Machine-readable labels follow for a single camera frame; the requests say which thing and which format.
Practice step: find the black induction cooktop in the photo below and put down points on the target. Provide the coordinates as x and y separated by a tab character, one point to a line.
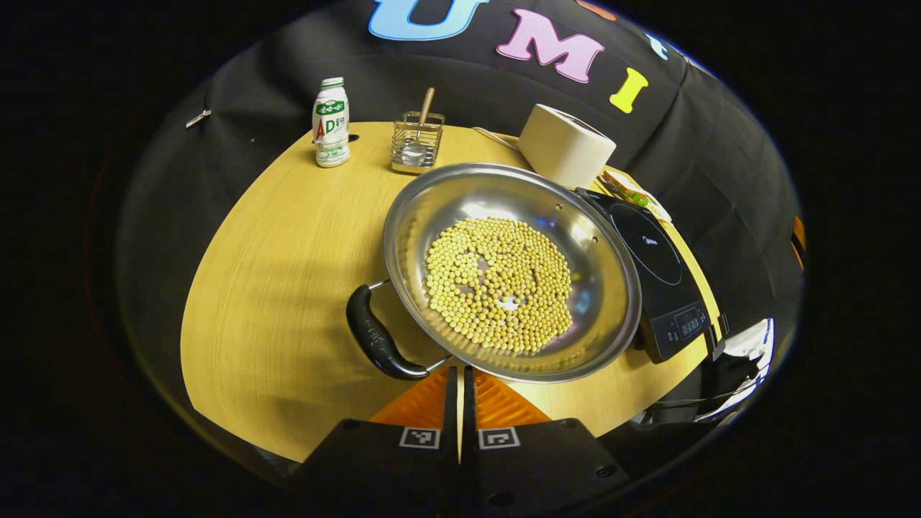
651	252

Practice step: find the pile of yellow soybeans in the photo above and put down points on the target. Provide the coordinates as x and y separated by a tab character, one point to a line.
496	284

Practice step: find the white drink bottle green label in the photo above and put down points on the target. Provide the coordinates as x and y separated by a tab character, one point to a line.
331	122

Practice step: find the white toaster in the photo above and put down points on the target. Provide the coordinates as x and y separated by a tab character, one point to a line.
565	144

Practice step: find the silver cloth clip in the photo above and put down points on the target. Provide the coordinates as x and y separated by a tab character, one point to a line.
198	117

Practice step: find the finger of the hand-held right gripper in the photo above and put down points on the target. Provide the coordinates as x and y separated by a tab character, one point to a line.
798	237

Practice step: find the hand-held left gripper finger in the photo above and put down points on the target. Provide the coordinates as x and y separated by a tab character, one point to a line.
468	403
452	403

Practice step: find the sandwich with lettuce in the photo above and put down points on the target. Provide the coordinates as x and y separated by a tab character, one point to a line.
622	185

